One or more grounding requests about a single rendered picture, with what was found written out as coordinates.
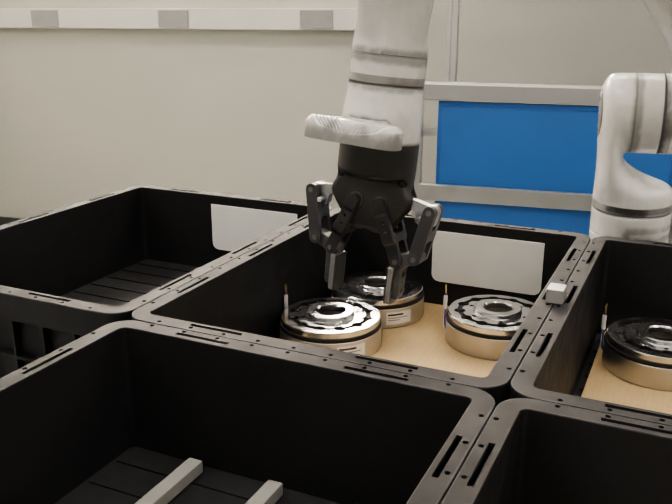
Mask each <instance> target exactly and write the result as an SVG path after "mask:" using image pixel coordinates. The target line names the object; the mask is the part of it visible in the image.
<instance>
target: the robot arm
mask: <svg viewBox="0 0 672 504"><path fill-rule="evenodd" d="M641 1H642V3H643V5H644V6H645V8H646V10H647V11H648V13H649V14H650V16H651V17H652V19H653V20H654V22H655V23H656V25H657V26H658V28H659V30H660V31H661V33H662V35H663V37H664V39H665V41H666V43H667V45H668V48H669V50H670V53H671V56H672V0H641ZM433 4H434V0H358V15H357V23H356V28H355V33H354V38H353V44H352V51H351V61H350V71H349V81H348V87H347V92H346V96H345V100H344V105H343V113H342V116H329V115H320V114H311V115H309V116H308V117H307V118H306V119H305V131H304V136H306V137H309V138H314V139H320V140H325V141H331V142H337V143H339V153H338V163H337V166H338V174H337V177H336V179H335V180H334V182H333V183H326V182H325V181H323V180H321V181H317V182H314V183H310V184H308V185H307V186H306V200H307V212H308V225H309V237H310V240H311V241H312V242H313V243H318V244H320V245H321V246H323V247H324V248H325V250H326V263H325V273H324V278H325V282H328V289H331V290H337V289H339V288H341V287H342V285H343V282H344V272H345V263H346V254H347V251H344V247H345V246H346V244H347V242H348V240H349V238H350V237H351V235H352V233H353V232H354V231H355V230H356V228H357V229H361V228H366V229H368V230H370V231H372V232H375V233H379V234H380V238H381V242H382V244H383V245H384V246H385V248H386V252H387V257H388V261H389V264H390V266H389V267H387V270H386V278H385V287H384V295H383V303H384V304H388V305H391V304H393V303H394V302H396V300H397V299H398V298H399V297H401V296H402V294H403V292H404V286H405V279H406V271H407V267H408V266H417V265H418V264H420V263H422V262H423V261H425V260H426V259H427V258H428V256H429V253H430V250H431V247H432V244H433V241H434V238H435V235H436V232H437V229H438V226H439V223H440V220H441V218H442V215H443V212H444V208H443V206H442V205H441V204H439V203H436V204H433V205H432V204H429V203H427V202H425V201H422V200H420V199H417V195H416V192H415V189H414V181H415V176H416V169H417V161H418V153H419V145H420V138H421V130H422V122H423V112H424V100H423V99H424V88H423V87H424V85H425V77H426V69H427V61H428V59H427V58H428V52H429V24H430V19H431V15H432V9H433ZM597 132H598V134H597V159H596V171H595V180H594V188H593V196H592V207H591V217H590V229H589V237H590V238H591V240H592V239H593V238H595V237H600V236H611V237H621V238H630V239H639V240H648V241H657V242H666V243H668V238H669V230H670V223H671V215H672V188H671V187H670V186H669V185H668V184H667V183H665V182H663V181H661V180H659V179H657V178H654V177H651V176H649V175H646V174H644V173H642V172H640V171H638V170H636V169H635V168H633V167H632V166H631V165H629V164H628V163H627V162H626V161H625V159H624V158H623V156H624V154H625V153H646V154H656V153H657V154H672V73H666V74H664V73H614V74H611V75H610V76H608V77H607V79H606V80H605V82H604V84H603V86H602V90H601V92H600V101H599V112H598V124H597ZM332 195H334V197H335V199H336V201H337V203H338V205H339V207H340V209H341V211H340V213H339V215H338V217H337V218H336V220H335V222H334V224H333V226H332V232H331V223H330V209H329V203H330V202H331V200H332ZM411 210H413V211H414V213H415V222H416V223H417V224H418V227H417V230H416V234H415V237H414V240H413V243H412V246H411V249H410V251H409V250H408V246H407V242H406V238H407V233H406V228H405V224H404V220H403V218H404V217H405V216H406V215H407V214H408V213H409V212H410V211H411Z"/></svg>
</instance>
